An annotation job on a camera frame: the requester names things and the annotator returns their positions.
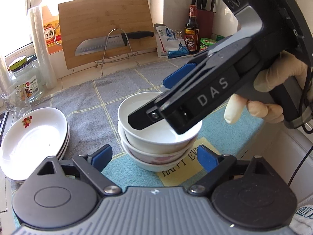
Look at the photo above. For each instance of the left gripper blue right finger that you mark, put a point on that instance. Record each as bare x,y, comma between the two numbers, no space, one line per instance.
208,159

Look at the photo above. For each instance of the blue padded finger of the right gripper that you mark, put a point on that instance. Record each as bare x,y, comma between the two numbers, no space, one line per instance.
176,76

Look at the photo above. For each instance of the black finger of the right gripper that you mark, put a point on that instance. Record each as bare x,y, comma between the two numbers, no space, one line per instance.
144,116

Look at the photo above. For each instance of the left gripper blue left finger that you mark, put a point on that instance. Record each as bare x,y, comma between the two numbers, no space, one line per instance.
100,158

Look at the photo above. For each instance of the white bowl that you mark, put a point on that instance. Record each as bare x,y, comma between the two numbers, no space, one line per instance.
156,158
158,167
158,138

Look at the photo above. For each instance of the right gloved hand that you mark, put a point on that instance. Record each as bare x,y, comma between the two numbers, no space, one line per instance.
286,66

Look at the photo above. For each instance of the white blue salt bag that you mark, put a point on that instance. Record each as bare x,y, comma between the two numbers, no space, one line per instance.
168,44

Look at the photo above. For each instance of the lower white plate in stack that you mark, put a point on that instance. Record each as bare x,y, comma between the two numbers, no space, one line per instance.
62,151

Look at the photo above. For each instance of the dark vinegar bottle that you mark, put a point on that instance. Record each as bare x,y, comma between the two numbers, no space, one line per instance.
191,31

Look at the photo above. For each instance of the grey checked cloth mat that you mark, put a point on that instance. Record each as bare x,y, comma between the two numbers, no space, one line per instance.
91,111

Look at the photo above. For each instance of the green lid sauce jar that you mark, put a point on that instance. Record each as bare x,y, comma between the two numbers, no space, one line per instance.
206,43

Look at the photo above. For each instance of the red knife block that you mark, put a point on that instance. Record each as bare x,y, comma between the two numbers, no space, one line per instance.
204,17

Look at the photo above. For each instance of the white fruit-print plate on stack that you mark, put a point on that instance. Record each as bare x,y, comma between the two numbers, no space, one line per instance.
31,139

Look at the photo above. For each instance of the clear drinking glass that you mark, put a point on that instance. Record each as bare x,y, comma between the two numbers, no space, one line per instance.
15,101

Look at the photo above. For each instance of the bamboo cutting board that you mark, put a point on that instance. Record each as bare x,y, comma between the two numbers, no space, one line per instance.
86,19

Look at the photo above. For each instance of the glass jar green lid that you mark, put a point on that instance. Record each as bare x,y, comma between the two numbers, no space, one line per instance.
25,71

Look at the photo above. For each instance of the cooking wine plastic jug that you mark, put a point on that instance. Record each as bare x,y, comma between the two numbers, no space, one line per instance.
51,26

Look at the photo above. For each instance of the roll of plastic bags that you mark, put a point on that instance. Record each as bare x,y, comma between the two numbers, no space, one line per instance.
40,47

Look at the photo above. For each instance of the santoku knife black handle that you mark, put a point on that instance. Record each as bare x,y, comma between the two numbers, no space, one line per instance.
93,45

